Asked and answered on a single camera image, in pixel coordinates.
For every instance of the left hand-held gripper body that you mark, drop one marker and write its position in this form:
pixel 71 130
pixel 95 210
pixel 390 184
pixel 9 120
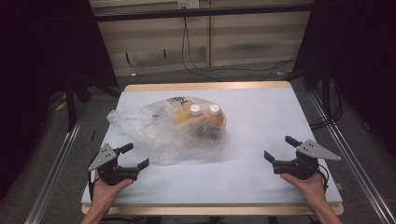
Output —
pixel 107 169

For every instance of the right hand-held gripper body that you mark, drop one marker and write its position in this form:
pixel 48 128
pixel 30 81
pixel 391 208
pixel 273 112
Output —
pixel 303 166

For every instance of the clear printed plastic bag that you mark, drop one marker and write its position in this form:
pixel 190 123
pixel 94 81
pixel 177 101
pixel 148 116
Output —
pixel 140 130

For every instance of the person's right hand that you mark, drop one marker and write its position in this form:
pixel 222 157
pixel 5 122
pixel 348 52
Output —
pixel 311 189

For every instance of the person's left hand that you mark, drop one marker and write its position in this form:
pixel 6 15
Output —
pixel 104 194

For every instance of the yellow packet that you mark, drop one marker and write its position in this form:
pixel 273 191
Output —
pixel 182 117

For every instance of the dark packet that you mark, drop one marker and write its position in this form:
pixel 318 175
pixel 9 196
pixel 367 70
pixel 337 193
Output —
pixel 209 131

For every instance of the black metal stand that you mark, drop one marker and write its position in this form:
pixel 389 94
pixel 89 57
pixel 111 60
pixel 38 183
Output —
pixel 71 105

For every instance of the orange bottle with white cap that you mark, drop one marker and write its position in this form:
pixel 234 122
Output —
pixel 195 110
pixel 215 110

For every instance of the wooden table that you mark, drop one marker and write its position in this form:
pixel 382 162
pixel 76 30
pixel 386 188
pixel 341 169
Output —
pixel 218 85

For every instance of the black curtain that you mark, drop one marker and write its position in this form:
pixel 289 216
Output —
pixel 358 46
pixel 46 46

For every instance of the black metal crossbar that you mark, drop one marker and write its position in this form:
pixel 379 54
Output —
pixel 218 11

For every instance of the metal floor rail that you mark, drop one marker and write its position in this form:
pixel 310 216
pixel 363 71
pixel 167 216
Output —
pixel 351 161
pixel 56 168

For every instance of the white wall socket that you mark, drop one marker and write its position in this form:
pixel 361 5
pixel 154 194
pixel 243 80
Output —
pixel 188 3

